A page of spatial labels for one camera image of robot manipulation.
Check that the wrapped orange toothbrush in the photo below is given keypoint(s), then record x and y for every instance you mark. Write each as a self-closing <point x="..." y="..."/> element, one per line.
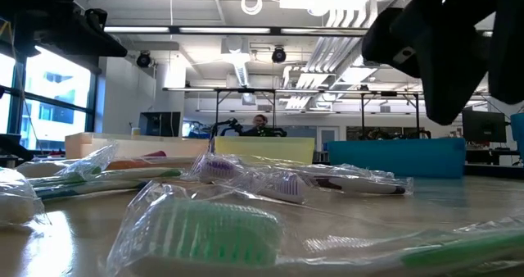
<point x="151" y="162"/>

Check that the magenta folded cloth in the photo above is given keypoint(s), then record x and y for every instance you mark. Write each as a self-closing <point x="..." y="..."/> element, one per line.
<point x="155" y="153"/>

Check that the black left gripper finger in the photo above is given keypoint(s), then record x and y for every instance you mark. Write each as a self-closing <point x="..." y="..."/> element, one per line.
<point x="90" y="39"/>

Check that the small blue plastic bin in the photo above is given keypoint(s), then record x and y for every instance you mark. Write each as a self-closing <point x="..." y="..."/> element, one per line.
<point x="518" y="133"/>

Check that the pile of wrapped toothbrushes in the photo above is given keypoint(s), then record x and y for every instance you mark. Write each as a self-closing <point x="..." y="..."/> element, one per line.
<point x="286" y="187"/>

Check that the wrapped white toothbrush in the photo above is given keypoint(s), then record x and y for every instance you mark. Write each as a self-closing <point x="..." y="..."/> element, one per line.
<point x="16" y="203"/>

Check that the black computer monitor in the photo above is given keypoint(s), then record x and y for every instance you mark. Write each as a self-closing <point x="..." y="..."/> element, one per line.
<point x="484" y="126"/>
<point x="159" y="123"/>

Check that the black workstation frame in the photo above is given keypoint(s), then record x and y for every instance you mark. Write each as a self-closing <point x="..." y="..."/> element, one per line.
<point x="245" y="90"/>
<point x="389" y="93"/>

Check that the person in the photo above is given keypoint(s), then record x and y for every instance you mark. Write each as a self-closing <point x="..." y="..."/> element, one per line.
<point x="260" y="125"/>

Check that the black ceiling spotlight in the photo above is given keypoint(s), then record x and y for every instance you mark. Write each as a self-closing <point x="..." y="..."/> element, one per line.
<point x="278" y="55"/>
<point x="143" y="59"/>

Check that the large blue plastic bin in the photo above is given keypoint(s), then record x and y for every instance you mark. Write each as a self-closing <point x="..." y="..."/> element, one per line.
<point x="393" y="158"/>

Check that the small yellow cup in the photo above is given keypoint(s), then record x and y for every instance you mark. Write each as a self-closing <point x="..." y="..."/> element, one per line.
<point x="135" y="131"/>

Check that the orange plastic bin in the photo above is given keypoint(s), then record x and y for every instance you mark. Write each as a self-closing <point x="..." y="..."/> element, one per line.
<point x="135" y="146"/>

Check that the wrapped blue toothbrush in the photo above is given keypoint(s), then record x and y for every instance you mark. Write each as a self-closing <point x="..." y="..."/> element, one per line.
<point x="82" y="189"/>

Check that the yellow plastic bin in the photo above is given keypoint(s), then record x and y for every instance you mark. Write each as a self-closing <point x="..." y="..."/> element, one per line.
<point x="265" y="149"/>

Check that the wrapped purple toothbrush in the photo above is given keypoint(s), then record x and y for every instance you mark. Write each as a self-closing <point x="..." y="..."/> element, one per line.
<point x="217" y="169"/>
<point x="360" y="183"/>

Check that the long ceiling light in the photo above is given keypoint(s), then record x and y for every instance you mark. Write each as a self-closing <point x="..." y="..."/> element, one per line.
<point x="224" y="30"/>

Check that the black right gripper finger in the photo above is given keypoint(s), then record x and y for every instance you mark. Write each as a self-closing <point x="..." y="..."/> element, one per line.
<point x="509" y="43"/>
<point x="450" y="64"/>

